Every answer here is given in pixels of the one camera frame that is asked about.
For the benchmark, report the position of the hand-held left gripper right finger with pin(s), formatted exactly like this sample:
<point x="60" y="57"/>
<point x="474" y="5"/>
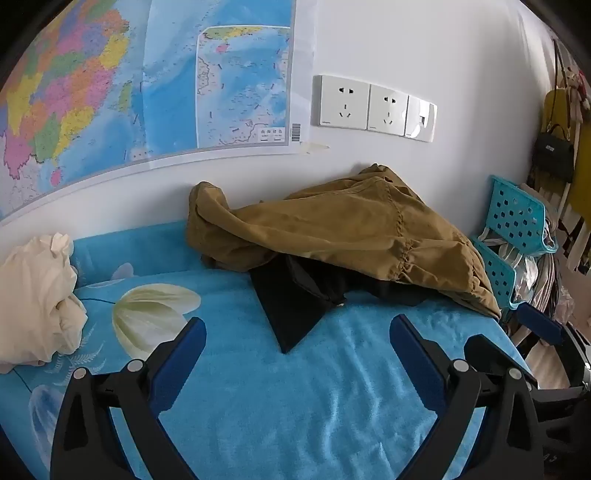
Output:
<point x="411" y="355"/>

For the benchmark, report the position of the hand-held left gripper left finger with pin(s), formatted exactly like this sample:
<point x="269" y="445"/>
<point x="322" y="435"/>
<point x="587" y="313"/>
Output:
<point x="178" y="364"/>

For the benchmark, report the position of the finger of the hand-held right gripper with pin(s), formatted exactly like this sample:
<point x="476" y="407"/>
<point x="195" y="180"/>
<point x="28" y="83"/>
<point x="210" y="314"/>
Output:
<point x="494" y="357"/>
<point x="538" y="323"/>

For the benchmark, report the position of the brown jacket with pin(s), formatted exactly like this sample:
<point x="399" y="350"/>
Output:
<point x="323" y="221"/>

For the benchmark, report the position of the blue floral blanket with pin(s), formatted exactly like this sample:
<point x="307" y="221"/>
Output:
<point x="277" y="406"/>

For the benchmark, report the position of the black cloth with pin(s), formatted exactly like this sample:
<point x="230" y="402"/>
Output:
<point x="286" y="314"/>

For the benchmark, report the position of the yellow hanging garment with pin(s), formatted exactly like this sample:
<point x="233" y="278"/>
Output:
<point x="581" y="184"/>

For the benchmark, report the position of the cream folded garment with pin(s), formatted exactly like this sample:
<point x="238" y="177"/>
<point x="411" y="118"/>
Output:
<point x="37" y="295"/>

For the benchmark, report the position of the black handbag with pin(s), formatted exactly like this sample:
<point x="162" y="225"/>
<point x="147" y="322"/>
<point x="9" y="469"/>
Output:
<point x="551" y="154"/>

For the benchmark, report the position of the clear tape strip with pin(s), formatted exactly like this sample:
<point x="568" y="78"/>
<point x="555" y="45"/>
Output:
<point x="314" y="147"/>

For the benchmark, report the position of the small plush toy charm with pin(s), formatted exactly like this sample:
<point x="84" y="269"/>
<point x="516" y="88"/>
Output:
<point x="577" y="85"/>

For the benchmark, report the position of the white wall switch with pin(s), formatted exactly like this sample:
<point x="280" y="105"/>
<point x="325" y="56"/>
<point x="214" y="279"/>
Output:
<point x="421" y="119"/>

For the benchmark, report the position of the white wall socket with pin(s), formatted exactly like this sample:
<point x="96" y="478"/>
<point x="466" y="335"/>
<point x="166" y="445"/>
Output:
<point x="387" y="110"/>
<point x="341" y="100"/>

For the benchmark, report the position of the colourful wall map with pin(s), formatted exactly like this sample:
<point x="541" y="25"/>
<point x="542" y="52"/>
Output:
<point x="92" y="92"/>

